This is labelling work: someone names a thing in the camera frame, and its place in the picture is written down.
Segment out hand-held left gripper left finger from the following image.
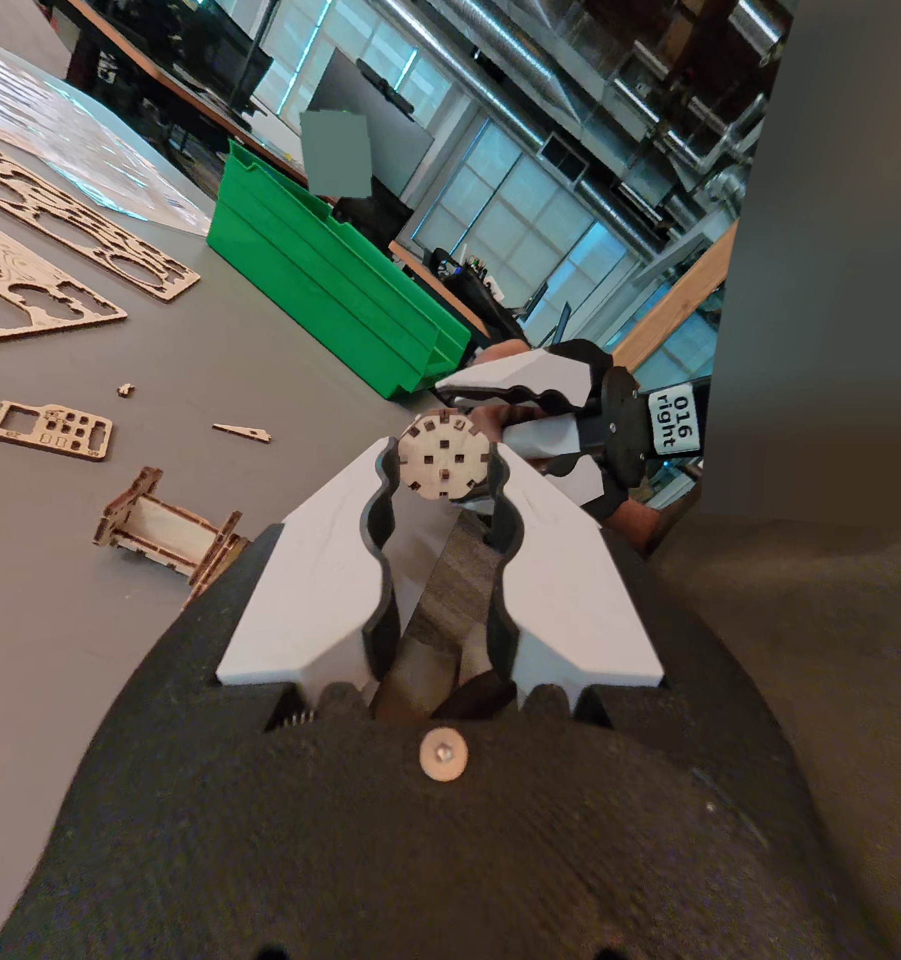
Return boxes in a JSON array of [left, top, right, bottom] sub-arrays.
[[215, 435, 403, 706]]

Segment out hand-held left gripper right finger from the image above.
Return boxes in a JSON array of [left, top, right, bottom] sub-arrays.
[[485, 441, 666, 712]]

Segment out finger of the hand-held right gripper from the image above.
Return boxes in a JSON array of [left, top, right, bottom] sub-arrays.
[[434, 348, 607, 414], [495, 408, 585, 460]]

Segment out round wooden gear wheel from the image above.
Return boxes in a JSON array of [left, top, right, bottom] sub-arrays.
[[398, 411, 493, 502]]

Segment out wooden side desk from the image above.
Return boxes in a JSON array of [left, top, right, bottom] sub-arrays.
[[386, 240, 497, 339]]

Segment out grey desk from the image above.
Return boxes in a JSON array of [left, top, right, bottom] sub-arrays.
[[0, 22, 489, 960]]

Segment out long wooden background desk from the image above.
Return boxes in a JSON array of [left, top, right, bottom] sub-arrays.
[[68, 0, 332, 204]]

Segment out person's right hand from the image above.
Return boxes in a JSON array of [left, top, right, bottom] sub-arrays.
[[470, 339, 532, 371]]

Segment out black bag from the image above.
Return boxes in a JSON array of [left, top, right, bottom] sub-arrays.
[[428, 247, 530, 342]]

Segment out wooden ceiling beam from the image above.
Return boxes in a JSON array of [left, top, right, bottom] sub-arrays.
[[611, 217, 740, 369]]

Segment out large grid window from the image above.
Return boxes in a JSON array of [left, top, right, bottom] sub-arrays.
[[413, 116, 647, 339]]

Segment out green plastic bin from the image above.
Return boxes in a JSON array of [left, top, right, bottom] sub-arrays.
[[206, 138, 473, 399]]

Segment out large flat screen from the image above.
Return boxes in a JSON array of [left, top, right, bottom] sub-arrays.
[[311, 48, 437, 198]]

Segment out black webcam bar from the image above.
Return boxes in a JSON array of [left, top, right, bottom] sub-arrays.
[[356, 58, 416, 114]]

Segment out silver ventilation ducts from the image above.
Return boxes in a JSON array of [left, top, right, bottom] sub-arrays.
[[368, 0, 797, 249]]

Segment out wooden sheet with round cutouts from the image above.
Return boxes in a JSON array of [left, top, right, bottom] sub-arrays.
[[0, 135, 201, 303]]

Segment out wooden sheet with gear engraving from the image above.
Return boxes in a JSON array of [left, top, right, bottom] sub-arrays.
[[0, 213, 128, 345]]

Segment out black computer monitor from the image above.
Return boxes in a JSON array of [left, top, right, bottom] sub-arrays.
[[173, 0, 275, 102]]

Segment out large clear plastic sheet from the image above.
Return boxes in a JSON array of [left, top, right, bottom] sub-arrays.
[[0, 30, 215, 237]]

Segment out wooden box frame assembly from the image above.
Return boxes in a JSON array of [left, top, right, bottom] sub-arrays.
[[93, 465, 251, 610]]

